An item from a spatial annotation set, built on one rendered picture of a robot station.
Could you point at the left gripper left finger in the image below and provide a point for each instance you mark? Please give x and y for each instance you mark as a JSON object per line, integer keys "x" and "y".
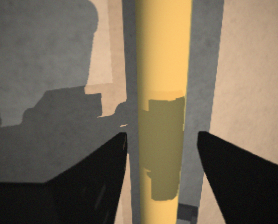
{"x": 86, "y": 193}

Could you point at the long yellow rod with olive band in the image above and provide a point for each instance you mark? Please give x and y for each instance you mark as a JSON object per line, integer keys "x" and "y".
{"x": 163, "y": 33}

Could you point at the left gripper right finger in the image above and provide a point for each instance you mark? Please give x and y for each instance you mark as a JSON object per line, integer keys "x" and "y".
{"x": 244, "y": 184}

